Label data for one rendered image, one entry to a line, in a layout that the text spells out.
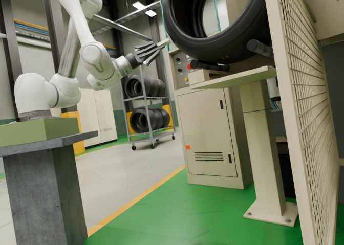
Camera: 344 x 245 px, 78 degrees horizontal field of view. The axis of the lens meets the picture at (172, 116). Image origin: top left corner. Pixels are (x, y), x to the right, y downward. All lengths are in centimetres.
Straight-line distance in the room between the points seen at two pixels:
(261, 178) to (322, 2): 93
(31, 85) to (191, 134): 127
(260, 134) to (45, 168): 117
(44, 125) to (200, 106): 120
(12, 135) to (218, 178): 147
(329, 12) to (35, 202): 165
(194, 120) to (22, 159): 128
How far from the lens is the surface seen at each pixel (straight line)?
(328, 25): 121
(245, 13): 96
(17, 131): 122
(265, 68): 92
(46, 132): 116
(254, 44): 94
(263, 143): 133
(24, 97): 137
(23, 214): 141
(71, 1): 129
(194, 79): 105
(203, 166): 196
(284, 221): 141
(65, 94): 147
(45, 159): 128
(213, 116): 181
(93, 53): 89
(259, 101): 131
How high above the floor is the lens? 68
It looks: level
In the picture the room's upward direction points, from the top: 9 degrees counter-clockwise
